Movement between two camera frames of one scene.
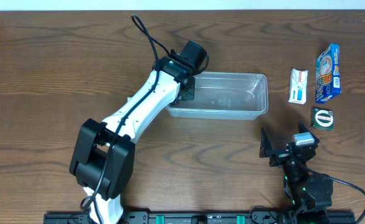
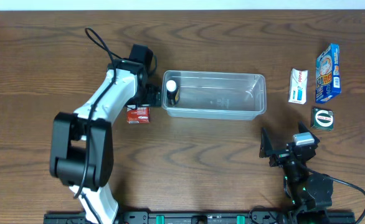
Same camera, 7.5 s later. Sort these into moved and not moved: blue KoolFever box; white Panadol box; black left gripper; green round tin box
Moved: black left gripper
Not moved: green round tin box; white Panadol box; blue KoolFever box
